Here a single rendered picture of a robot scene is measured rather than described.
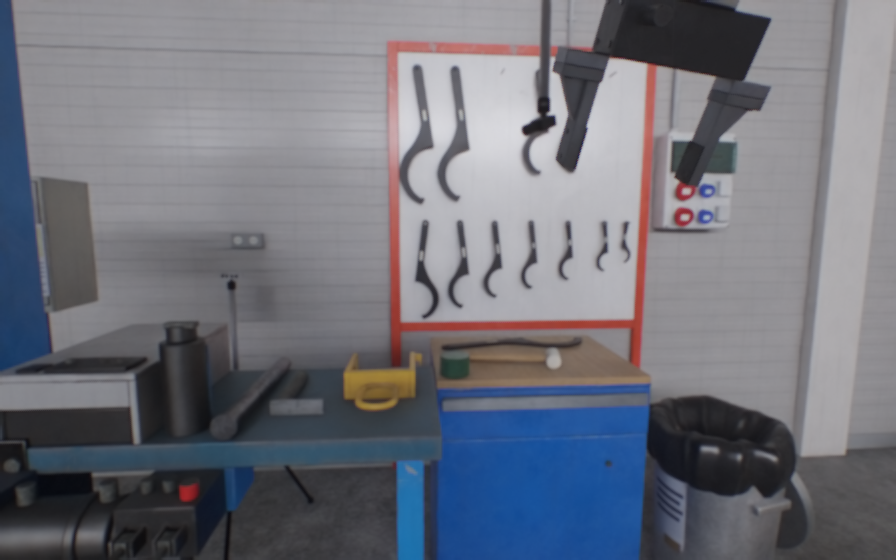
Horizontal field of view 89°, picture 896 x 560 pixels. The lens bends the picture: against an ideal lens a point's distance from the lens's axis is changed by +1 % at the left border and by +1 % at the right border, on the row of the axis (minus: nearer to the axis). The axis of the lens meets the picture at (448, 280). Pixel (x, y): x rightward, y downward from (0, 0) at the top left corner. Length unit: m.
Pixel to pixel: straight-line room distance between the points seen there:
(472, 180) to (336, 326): 1.13
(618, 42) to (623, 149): 2.42
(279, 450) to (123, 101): 2.44
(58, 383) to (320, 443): 0.45
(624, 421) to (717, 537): 0.66
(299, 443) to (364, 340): 1.84
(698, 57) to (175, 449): 0.94
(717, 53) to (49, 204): 1.70
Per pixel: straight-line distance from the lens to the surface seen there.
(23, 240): 1.44
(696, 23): 0.48
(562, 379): 1.58
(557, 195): 2.70
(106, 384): 0.99
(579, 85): 0.47
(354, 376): 1.04
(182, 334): 0.95
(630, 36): 0.46
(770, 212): 3.37
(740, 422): 2.38
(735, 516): 2.16
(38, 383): 1.05
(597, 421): 1.68
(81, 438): 1.05
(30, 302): 1.45
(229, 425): 0.93
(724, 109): 0.53
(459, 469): 1.64
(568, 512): 1.80
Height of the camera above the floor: 1.45
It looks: 7 degrees down
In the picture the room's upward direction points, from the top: straight up
